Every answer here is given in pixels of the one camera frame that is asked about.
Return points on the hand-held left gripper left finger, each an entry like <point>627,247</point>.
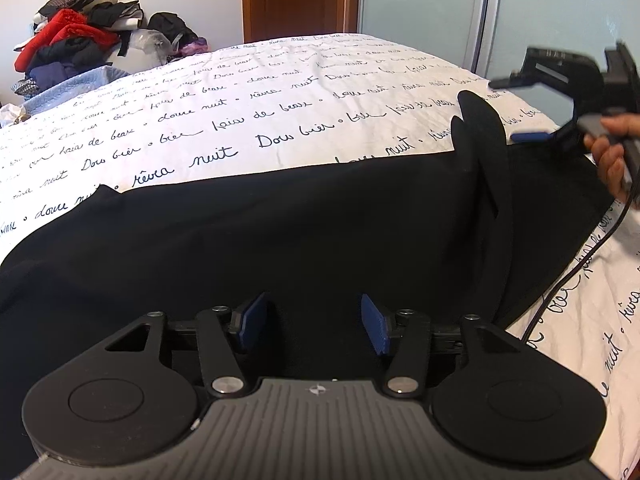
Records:
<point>252,320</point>

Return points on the person's right hand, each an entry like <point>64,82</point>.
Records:
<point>612,160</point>

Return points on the black pants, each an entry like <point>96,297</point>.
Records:
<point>300,235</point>

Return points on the light blue quilted blanket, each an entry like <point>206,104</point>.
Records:
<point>75,85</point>

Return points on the pile of clothes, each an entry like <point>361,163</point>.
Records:
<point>65,35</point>

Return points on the frosted glass sliding wardrobe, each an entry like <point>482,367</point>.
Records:
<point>420,5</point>

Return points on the white crumpled plastic bag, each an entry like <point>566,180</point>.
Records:
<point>10,115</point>

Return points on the black bag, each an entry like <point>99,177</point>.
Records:
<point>172,25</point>

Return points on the clear plastic bag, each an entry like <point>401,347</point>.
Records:
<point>145,47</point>

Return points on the purple plastic bag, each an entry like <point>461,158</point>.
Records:
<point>192,47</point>

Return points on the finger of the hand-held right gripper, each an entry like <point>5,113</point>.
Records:
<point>507,82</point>
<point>532,136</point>

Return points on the white script-printed bedspread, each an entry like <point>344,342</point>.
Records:
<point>300,85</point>

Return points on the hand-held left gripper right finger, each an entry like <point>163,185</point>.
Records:
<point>374,322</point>

